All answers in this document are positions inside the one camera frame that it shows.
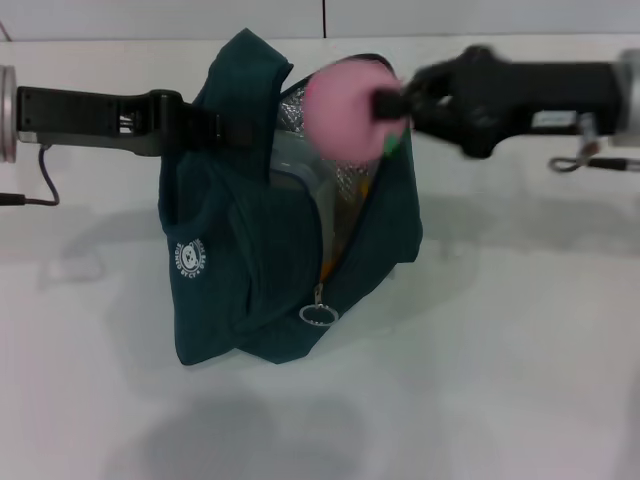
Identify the metal zipper pull ring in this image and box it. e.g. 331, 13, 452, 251
298, 282, 337, 327

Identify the dark teal insulated lunch bag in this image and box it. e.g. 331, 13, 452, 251
158, 28, 425, 369

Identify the pink toy peach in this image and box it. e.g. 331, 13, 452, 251
303, 56, 407, 164

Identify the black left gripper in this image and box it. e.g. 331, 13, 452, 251
17, 86, 262, 158

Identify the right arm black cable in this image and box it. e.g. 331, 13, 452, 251
547, 112, 640, 174

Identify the yellow toy banana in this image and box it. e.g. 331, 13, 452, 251
319, 172, 374, 279

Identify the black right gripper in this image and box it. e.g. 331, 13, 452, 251
371, 45, 619, 159

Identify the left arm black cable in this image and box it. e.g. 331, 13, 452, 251
0, 144, 61, 207

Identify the clear blue-rimmed food container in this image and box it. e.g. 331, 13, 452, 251
269, 127, 351, 236

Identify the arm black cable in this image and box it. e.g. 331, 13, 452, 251
0, 144, 61, 207
547, 112, 640, 174

